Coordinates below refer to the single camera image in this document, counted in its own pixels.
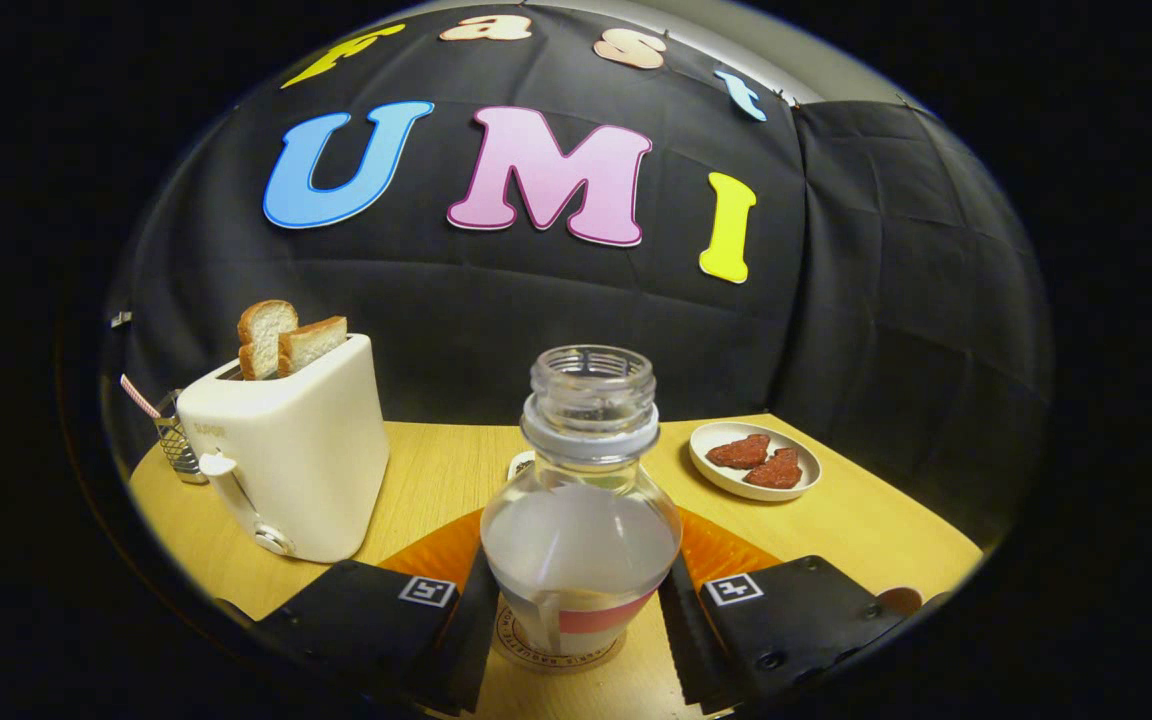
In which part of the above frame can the white toaster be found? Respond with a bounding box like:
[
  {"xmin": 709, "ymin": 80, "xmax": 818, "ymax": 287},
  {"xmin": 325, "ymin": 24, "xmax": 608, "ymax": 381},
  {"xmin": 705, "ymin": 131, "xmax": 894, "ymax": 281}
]
[{"xmin": 176, "ymin": 333, "xmax": 391, "ymax": 564}]

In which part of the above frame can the wooden table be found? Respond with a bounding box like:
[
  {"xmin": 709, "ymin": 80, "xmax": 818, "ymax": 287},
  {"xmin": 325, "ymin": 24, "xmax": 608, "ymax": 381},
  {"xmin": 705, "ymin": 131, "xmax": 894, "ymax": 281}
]
[{"xmin": 129, "ymin": 413, "xmax": 985, "ymax": 720}]

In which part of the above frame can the clear plastic juice bottle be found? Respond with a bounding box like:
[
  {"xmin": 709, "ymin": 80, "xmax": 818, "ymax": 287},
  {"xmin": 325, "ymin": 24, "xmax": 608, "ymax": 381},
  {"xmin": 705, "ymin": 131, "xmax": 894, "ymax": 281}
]
[{"xmin": 481, "ymin": 345, "xmax": 685, "ymax": 657}]

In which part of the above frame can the white round plate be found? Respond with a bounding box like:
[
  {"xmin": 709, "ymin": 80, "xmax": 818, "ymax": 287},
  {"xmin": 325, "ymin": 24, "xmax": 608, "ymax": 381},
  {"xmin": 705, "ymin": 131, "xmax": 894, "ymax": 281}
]
[{"xmin": 688, "ymin": 421, "xmax": 823, "ymax": 502}]

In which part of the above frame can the pink striped straw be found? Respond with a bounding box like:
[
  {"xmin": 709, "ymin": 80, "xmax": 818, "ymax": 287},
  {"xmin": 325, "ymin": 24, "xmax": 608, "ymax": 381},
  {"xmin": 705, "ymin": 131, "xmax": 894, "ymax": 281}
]
[{"xmin": 120, "ymin": 374, "xmax": 163, "ymax": 420}]

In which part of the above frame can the round wooden coaster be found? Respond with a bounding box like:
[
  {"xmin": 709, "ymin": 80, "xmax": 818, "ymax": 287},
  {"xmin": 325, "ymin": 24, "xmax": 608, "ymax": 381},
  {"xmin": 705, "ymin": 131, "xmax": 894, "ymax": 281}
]
[{"xmin": 492, "ymin": 595, "xmax": 627, "ymax": 673}]

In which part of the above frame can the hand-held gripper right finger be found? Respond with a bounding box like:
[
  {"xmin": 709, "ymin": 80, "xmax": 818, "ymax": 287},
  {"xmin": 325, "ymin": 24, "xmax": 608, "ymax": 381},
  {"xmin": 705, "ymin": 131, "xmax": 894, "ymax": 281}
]
[{"xmin": 658, "ymin": 508, "xmax": 952, "ymax": 716}]

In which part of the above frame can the metal mesh holder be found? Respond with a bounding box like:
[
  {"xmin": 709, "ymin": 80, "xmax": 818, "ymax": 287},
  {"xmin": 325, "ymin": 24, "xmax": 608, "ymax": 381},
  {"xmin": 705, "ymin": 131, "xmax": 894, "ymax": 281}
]
[{"xmin": 154, "ymin": 390, "xmax": 209, "ymax": 486}]

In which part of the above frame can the black backdrop cloth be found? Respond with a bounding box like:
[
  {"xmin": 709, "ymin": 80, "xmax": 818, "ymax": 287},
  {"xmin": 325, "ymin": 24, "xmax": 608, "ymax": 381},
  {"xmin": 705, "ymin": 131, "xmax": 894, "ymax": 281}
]
[{"xmin": 101, "ymin": 5, "xmax": 1054, "ymax": 551}]

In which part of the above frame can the red meat piece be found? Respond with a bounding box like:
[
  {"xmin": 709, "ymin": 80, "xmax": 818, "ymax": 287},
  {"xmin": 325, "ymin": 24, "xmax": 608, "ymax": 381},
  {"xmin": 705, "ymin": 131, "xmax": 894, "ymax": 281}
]
[
  {"xmin": 705, "ymin": 434, "xmax": 772, "ymax": 470},
  {"xmin": 744, "ymin": 447, "xmax": 804, "ymax": 490}
]

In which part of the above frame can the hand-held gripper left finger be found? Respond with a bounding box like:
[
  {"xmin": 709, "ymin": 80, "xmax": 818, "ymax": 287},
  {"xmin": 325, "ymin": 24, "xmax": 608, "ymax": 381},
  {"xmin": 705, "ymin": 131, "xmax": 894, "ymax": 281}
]
[{"xmin": 219, "ymin": 508, "xmax": 504, "ymax": 716}]

